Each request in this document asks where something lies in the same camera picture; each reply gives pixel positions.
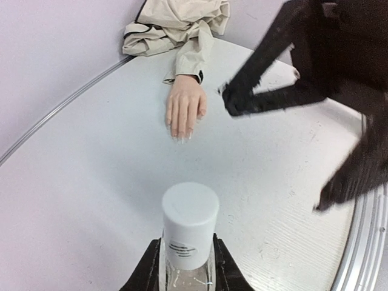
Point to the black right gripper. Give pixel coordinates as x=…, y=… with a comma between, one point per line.
x=341, y=49

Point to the aluminium table edge rail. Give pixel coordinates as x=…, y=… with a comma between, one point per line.
x=28, y=134

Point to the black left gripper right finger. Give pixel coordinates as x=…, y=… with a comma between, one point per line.
x=228, y=275

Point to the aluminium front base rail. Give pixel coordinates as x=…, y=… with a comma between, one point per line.
x=360, y=264

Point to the clear nail polish bottle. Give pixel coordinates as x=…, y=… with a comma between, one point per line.
x=173, y=278

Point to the mannequin hand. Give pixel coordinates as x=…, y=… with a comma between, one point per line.
x=186, y=103

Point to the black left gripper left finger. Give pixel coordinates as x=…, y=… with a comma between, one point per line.
x=145, y=276

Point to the white nail polish brush cap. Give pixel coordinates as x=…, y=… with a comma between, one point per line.
x=190, y=211

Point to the beige jacket cloth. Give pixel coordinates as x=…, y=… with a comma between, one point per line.
x=188, y=26

